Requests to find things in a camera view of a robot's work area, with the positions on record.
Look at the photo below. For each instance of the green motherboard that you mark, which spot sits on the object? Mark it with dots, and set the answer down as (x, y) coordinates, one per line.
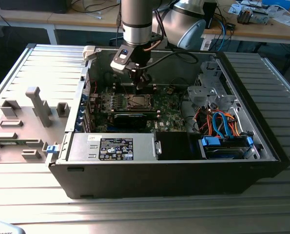
(169, 114)

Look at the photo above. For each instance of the silver power supply unit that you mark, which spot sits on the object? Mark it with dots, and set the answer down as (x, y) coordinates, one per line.
(81, 146)

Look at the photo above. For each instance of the blue case clip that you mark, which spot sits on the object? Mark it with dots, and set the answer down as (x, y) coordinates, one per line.
(52, 149)

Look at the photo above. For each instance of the CPU socket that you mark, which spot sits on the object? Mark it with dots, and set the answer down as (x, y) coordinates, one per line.
(128, 107)

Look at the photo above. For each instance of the metal disk bay cage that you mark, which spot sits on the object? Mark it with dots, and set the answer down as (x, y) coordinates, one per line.
(200, 96)

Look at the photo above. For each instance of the wooden desk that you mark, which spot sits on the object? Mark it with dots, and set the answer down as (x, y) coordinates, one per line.
(269, 30)
(69, 20)

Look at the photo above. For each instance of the beige case latch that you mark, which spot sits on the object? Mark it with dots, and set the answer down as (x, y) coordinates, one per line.
(88, 52)

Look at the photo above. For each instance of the silver CPU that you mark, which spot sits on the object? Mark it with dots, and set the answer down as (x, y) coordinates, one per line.
(139, 100)

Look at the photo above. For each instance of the CPU cooler heatsink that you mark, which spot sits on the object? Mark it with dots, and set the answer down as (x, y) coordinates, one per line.
(244, 15)

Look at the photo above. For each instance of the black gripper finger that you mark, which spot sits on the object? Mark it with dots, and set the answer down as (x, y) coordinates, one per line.
(147, 79)
(138, 87)

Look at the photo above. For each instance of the white plastic device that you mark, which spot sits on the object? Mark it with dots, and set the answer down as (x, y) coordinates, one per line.
(3, 229)

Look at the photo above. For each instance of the grey parts rack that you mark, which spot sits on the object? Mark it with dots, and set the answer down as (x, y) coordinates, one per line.
(37, 136)

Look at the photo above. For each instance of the black monitor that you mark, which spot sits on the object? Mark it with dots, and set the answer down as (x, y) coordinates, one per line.
(32, 6)

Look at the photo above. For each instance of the blue box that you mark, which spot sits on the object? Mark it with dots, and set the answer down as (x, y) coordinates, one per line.
(277, 3)

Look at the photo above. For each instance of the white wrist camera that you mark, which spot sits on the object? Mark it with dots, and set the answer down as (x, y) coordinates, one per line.
(120, 65)

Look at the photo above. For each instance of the green RAM stick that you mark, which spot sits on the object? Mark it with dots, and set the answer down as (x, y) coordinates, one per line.
(9, 142)

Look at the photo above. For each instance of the hard disk in blue carrier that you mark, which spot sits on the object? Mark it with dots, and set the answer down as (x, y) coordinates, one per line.
(209, 142)

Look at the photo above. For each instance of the round coin battery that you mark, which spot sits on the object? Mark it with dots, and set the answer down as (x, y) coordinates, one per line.
(169, 92)

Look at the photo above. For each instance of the black graphics card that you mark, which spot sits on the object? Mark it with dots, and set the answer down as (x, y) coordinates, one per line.
(130, 120)

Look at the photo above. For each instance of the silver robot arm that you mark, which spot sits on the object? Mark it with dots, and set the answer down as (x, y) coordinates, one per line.
(137, 14)

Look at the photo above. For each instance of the black PC case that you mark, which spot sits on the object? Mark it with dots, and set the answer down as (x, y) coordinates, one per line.
(159, 180)

